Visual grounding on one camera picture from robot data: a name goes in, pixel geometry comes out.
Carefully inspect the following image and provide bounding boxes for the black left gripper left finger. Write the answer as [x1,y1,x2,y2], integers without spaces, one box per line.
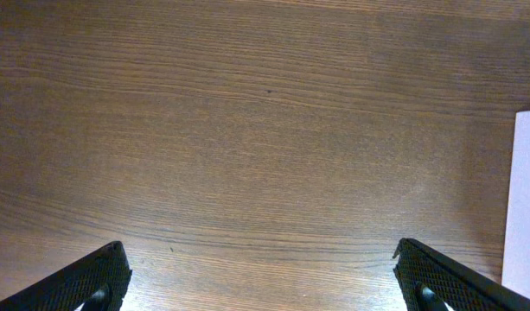
[0,241,132,311]

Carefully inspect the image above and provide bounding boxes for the pink open box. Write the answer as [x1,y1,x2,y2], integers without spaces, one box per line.
[501,111,530,299]

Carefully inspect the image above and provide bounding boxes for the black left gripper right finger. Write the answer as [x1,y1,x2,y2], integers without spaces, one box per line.
[393,238,530,311]

